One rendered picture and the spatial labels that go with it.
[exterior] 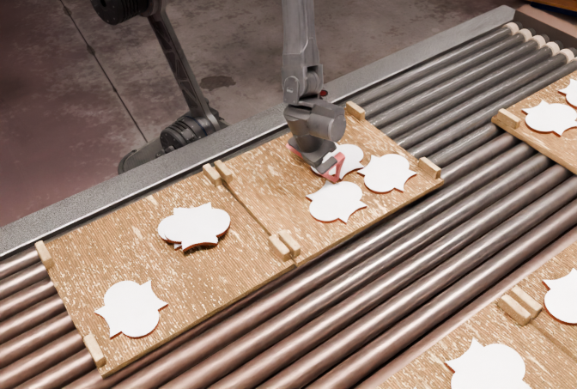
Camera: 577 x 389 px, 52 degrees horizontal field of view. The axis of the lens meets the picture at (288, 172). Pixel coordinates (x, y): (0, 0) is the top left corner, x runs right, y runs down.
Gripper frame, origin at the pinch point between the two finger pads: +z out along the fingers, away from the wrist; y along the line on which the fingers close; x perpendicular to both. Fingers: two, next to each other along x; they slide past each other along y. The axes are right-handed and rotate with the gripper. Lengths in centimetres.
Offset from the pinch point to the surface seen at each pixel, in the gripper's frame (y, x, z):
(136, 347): -16, 53, -15
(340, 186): -7.0, 0.6, 0.6
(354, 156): -1.1, -8.1, 3.0
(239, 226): -2.8, 23.6, -6.2
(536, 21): 14, -90, 29
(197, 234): -1.9, 31.5, -12.0
